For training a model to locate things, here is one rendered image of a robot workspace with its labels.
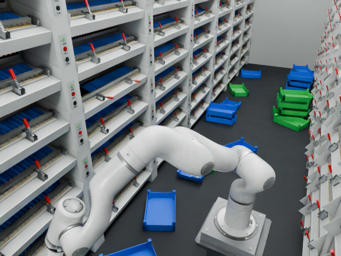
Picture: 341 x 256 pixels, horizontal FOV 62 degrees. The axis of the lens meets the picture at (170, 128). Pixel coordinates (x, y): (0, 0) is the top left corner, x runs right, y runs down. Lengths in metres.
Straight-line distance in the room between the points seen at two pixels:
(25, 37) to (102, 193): 0.60
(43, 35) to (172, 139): 0.62
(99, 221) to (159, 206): 1.23
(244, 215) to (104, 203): 0.75
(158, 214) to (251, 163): 0.97
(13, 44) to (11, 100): 0.19
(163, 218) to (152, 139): 1.20
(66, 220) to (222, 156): 0.56
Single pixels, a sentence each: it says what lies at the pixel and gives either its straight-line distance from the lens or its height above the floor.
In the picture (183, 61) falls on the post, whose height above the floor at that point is 0.77.
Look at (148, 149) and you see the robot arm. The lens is 0.84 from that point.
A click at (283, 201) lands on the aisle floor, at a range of 2.26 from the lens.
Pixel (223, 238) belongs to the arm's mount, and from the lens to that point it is 1.47.
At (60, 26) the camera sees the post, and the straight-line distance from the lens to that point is 1.24.
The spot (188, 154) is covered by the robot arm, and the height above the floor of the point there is 0.95.
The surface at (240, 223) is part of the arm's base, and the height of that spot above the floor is 0.40.
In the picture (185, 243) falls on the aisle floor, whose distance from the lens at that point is 1.87.
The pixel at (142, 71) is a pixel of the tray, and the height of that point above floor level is 0.89.
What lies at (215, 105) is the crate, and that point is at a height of 0.11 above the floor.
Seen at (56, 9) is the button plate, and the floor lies 1.32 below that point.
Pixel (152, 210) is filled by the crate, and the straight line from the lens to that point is 2.04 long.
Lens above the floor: 1.45
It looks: 29 degrees down
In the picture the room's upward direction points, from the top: straight up
